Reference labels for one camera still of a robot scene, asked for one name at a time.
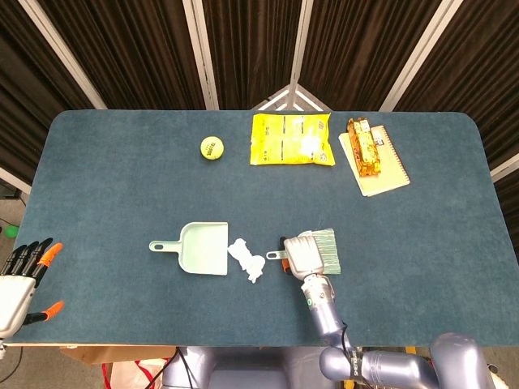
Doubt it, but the dark brown curtain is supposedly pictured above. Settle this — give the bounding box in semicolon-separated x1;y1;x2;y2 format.
0;0;519;252

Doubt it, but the yellow tennis ball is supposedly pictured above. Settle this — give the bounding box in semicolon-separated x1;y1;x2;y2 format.
199;136;225;161

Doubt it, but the white triangular frame base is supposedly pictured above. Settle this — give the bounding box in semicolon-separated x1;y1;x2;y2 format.
251;83;332;113

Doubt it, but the white metal frame pole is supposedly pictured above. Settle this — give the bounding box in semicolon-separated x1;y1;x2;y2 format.
489;152;519;182
0;167;32;195
18;0;108;110
379;0;465;113
182;0;221;111
288;0;315;88

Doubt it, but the mint green plastic dustpan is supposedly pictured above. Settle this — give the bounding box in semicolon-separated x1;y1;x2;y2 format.
148;220;230;276

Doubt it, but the mint green hand broom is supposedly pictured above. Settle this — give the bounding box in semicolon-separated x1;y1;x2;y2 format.
266;228;342;277

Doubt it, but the gold brown snack packet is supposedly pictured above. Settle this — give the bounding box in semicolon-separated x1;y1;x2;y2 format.
345;118;384;178

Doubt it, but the blue table mat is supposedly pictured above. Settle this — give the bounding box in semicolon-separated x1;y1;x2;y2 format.
0;109;519;348

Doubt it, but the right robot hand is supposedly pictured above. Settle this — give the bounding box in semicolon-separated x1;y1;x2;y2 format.
278;236;328;281

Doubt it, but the beige spiral notebook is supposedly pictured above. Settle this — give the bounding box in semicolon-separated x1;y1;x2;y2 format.
338;124;411;198

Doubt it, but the grey robot torso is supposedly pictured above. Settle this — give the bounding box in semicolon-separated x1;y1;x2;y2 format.
161;346;337;389

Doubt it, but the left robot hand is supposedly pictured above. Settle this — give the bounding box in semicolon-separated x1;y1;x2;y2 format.
0;237;66;340

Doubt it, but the red and white bag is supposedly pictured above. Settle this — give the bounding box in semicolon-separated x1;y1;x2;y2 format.
101;357;172;389

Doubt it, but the yellow snack bag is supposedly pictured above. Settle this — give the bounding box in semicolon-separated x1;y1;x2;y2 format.
248;113;337;166

